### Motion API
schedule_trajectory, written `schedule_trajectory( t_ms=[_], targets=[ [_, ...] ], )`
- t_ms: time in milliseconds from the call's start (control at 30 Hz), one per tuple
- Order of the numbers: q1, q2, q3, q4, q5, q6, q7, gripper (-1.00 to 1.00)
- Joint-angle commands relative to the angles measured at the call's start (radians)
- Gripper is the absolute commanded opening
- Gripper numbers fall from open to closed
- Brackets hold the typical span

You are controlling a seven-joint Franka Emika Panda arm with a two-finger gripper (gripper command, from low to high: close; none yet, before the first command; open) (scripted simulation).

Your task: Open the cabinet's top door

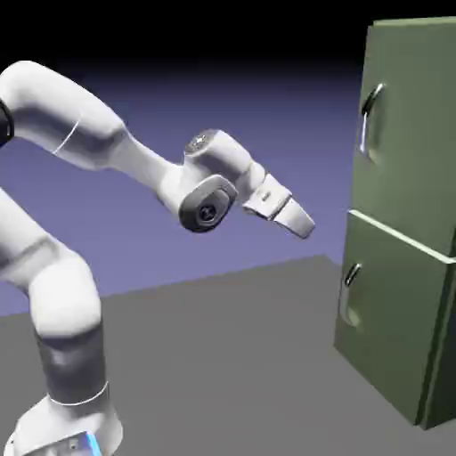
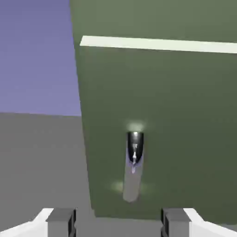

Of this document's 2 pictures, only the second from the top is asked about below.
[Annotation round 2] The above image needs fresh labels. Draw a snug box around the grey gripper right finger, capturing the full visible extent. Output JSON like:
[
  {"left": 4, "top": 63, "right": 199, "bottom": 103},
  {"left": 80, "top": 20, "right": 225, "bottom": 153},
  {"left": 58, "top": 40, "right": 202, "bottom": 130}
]
[{"left": 160, "top": 207, "right": 237, "bottom": 237}]

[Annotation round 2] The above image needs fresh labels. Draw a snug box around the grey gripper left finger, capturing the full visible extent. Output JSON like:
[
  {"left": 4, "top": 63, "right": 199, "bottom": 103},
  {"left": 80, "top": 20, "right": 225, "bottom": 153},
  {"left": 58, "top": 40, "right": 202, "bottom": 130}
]
[{"left": 0, "top": 207, "right": 77, "bottom": 237}]

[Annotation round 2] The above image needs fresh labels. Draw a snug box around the green cabinet door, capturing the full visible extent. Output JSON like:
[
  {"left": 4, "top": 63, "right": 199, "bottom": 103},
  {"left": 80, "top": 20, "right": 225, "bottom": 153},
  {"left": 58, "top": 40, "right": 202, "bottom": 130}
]
[{"left": 79, "top": 35, "right": 237, "bottom": 225}]

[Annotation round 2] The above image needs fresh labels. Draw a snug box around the green painted cabinet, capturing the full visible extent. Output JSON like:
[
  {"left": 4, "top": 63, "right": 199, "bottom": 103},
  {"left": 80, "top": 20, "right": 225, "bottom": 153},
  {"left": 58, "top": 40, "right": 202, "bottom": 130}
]
[{"left": 69, "top": 0, "right": 237, "bottom": 225}]

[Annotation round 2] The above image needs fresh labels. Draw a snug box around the curved shiny metal handle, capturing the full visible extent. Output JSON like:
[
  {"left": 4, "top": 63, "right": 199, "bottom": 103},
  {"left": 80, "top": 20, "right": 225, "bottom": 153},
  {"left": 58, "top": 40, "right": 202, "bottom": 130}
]
[{"left": 123, "top": 131, "right": 144, "bottom": 203}]

